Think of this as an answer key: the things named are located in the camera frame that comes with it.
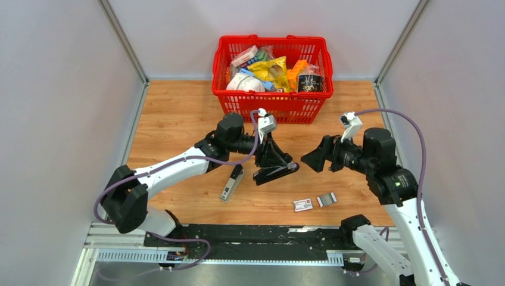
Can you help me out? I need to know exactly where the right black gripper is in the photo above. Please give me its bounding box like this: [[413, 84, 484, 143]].
[[300, 131, 374, 175]]

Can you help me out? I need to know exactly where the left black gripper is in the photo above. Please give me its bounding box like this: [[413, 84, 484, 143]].
[[227, 130, 288, 169]]

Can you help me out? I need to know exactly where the grey and black stapler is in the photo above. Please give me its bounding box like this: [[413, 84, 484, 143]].
[[220, 164, 244, 203]]

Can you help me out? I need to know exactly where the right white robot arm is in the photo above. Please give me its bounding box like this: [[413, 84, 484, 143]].
[[301, 128, 462, 285]]

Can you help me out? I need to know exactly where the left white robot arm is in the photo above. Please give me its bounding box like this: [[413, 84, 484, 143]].
[[95, 108, 300, 247]]

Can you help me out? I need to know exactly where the grey staple strip box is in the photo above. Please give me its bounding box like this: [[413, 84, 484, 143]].
[[316, 192, 338, 207]]

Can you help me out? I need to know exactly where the red white staple box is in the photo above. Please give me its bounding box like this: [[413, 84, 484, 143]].
[[292, 198, 313, 213]]

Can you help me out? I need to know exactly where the red plastic shopping basket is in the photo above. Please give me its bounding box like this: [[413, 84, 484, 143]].
[[211, 35, 334, 124]]

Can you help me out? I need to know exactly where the black can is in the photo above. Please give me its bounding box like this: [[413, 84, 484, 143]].
[[297, 73, 323, 92]]

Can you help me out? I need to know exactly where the orange package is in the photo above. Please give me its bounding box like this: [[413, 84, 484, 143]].
[[286, 60, 308, 91]]

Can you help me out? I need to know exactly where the yellow snack bag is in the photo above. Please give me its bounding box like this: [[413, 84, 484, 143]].
[[247, 56, 291, 92]]

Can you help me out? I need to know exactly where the white round package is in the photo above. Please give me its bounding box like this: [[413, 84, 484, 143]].
[[226, 73, 266, 92]]

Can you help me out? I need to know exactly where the white pink box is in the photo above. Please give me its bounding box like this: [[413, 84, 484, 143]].
[[231, 45, 258, 67]]

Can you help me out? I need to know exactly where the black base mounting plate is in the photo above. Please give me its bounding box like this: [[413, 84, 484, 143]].
[[144, 224, 365, 263]]

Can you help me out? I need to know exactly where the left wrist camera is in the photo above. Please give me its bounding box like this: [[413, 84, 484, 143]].
[[257, 108, 278, 135]]

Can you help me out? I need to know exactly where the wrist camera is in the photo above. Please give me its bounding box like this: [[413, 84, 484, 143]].
[[340, 112, 363, 142], [257, 108, 278, 135]]

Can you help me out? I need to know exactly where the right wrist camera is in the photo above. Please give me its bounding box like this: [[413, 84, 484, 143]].
[[340, 112, 363, 142]]

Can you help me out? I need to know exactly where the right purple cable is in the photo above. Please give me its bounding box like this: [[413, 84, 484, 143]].
[[341, 108, 451, 286]]

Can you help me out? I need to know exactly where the aluminium frame rail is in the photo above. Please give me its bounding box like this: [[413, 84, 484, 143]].
[[85, 223, 408, 266]]

